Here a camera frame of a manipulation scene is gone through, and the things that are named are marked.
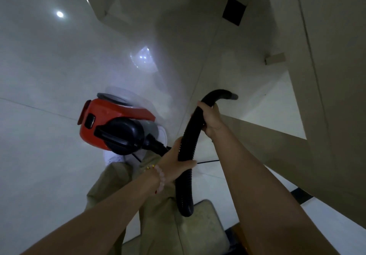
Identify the person's left hand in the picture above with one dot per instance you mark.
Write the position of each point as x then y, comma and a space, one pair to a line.
177, 167

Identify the person's right hand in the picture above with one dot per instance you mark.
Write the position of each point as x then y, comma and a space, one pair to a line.
214, 123

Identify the red and black vacuum cleaner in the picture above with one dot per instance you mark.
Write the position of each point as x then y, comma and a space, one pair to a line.
120, 134

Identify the person's right forearm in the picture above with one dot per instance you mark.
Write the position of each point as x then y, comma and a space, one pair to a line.
266, 200

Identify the person's left forearm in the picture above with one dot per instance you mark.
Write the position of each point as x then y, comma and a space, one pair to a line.
94, 220

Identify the beige floor mat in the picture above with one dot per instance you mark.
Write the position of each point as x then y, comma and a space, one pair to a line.
206, 229

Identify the white right shoe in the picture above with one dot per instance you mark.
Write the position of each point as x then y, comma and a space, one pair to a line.
162, 136

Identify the white shoe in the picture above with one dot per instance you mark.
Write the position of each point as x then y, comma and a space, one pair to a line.
162, 136
113, 157

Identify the khaki trousers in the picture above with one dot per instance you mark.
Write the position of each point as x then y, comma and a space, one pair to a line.
160, 214

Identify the white left shoe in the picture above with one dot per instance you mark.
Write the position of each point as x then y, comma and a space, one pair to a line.
113, 157

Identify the cream dining table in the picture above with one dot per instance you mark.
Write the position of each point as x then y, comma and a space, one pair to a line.
331, 77

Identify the cream wooden chair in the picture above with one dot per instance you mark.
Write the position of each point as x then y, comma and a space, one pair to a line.
97, 3

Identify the brown wooden door frame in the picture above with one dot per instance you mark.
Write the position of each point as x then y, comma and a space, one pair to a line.
238, 237

